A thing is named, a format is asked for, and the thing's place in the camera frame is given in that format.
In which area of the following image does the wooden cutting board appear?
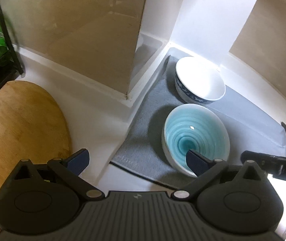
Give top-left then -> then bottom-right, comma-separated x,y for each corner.
0,81 -> 71,187

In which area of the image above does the grey fabric mat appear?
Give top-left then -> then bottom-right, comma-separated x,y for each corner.
111,48 -> 286,189

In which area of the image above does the teal glazed bowl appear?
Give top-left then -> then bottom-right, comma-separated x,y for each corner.
161,104 -> 230,178

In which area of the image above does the white bowl blue pattern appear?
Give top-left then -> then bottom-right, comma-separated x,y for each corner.
175,56 -> 226,105

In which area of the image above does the black wire rack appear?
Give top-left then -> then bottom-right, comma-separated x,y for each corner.
0,0 -> 24,111

